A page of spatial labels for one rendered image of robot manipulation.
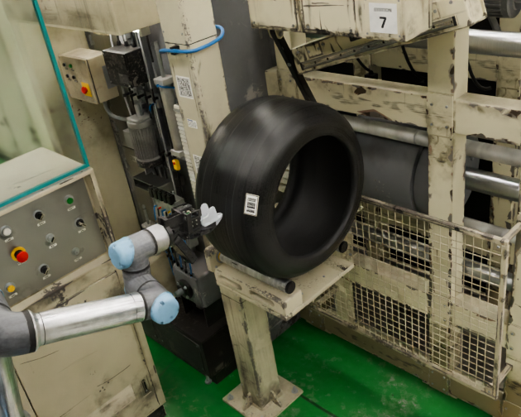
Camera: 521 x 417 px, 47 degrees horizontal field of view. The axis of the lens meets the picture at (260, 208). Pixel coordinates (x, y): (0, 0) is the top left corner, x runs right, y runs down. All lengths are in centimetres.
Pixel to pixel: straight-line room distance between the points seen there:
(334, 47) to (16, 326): 129
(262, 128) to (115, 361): 124
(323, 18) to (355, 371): 170
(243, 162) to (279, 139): 12
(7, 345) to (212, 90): 105
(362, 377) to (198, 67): 164
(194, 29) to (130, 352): 134
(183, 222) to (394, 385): 153
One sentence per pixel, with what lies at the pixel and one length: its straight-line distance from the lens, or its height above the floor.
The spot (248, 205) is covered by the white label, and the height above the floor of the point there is 128.
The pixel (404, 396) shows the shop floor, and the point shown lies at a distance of 284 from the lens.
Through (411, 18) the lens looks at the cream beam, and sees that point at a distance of 173.
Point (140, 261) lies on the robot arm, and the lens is 160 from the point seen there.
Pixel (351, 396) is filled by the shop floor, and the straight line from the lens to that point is 285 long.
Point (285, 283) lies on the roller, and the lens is 198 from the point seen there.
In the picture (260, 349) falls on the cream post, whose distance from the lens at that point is 262.
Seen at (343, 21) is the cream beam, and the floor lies 168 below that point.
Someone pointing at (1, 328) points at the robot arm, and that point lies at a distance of 143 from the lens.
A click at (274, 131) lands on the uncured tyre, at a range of 174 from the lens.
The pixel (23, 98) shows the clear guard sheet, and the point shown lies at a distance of 209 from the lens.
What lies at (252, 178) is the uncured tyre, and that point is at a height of 134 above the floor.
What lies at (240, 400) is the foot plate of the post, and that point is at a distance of 289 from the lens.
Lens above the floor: 211
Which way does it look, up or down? 29 degrees down
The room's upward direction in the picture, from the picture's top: 10 degrees counter-clockwise
